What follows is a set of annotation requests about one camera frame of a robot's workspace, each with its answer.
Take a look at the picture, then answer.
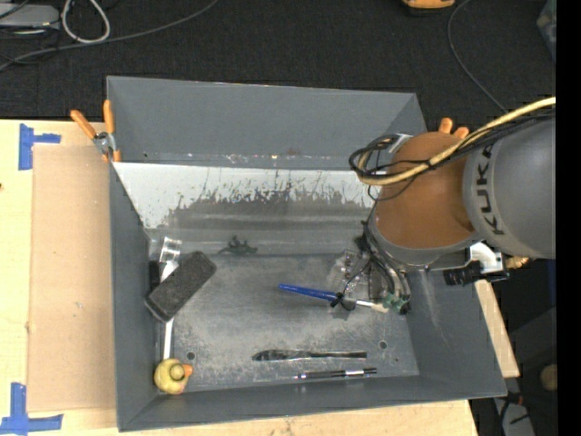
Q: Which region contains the white plastic stick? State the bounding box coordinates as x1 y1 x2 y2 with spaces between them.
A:
162 317 177 363

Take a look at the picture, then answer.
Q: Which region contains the dark green toy lizard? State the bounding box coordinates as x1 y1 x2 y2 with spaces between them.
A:
218 235 259 256

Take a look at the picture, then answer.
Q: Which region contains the yellow rubber duck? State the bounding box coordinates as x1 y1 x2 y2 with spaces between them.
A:
153 357 194 396

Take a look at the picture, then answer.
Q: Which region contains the black felt eraser block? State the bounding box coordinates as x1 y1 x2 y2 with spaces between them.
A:
143 250 218 323

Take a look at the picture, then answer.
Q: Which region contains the blue pen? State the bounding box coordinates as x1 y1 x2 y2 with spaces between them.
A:
277 282 341 306

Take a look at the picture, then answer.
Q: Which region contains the grey metal bin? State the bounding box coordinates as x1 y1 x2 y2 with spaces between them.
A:
105 75 509 432

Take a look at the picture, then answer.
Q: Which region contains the black cylinder on white bracket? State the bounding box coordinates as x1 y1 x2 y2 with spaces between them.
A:
443 240 512 287

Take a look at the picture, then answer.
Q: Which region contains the black and silver pen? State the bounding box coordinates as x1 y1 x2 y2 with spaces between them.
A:
295 367 379 381

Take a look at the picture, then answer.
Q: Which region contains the brown cardboard board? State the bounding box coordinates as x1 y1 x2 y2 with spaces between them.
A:
25 143 120 413

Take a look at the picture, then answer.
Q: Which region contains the clear glass cup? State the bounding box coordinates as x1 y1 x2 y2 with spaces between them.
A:
158 236 183 270

